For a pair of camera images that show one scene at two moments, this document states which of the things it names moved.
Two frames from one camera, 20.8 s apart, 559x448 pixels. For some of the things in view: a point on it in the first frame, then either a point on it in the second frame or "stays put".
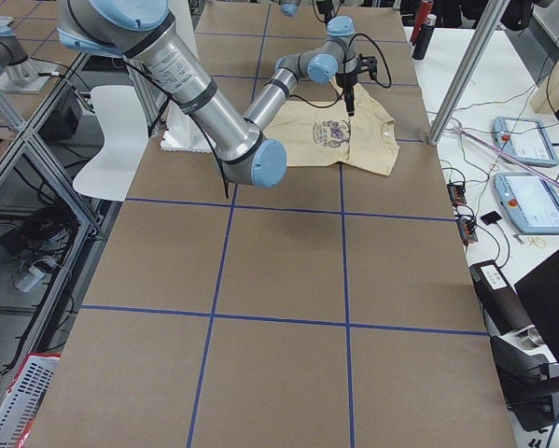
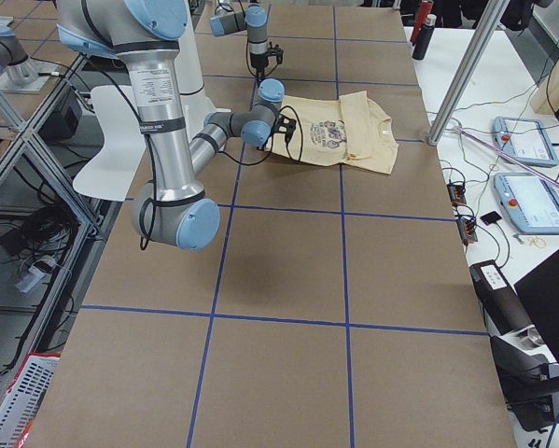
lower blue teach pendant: (532, 205) stays put
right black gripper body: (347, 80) → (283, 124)
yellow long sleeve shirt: (321, 133) stays put
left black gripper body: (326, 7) → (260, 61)
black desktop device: (537, 392) stays put
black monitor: (551, 293) stays put
